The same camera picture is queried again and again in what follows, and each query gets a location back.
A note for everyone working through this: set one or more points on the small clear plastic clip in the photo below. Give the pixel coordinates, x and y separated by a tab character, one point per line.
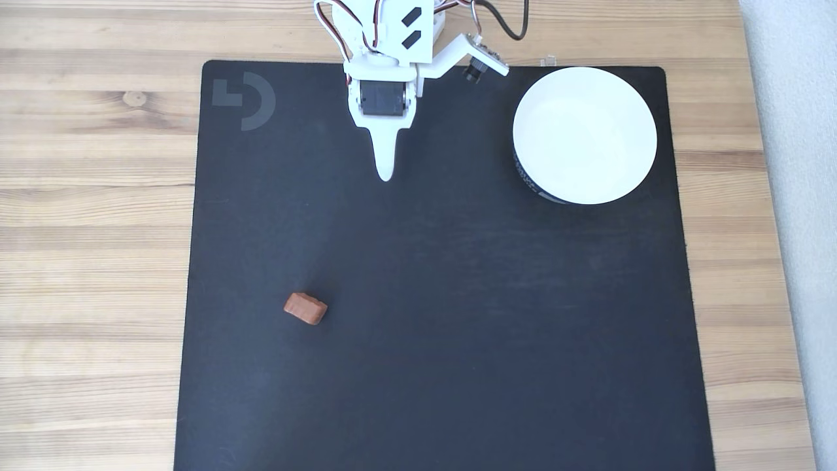
548	60

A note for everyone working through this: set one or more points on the brown brick toy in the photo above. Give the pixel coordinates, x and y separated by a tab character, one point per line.
305	308

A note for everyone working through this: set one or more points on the black desk mat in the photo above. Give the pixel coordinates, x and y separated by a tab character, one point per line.
458	314

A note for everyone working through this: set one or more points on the camera module on white bracket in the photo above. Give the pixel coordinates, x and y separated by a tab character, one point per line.
458	55

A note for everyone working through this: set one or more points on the white round bowl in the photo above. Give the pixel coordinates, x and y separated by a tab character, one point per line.
585	134

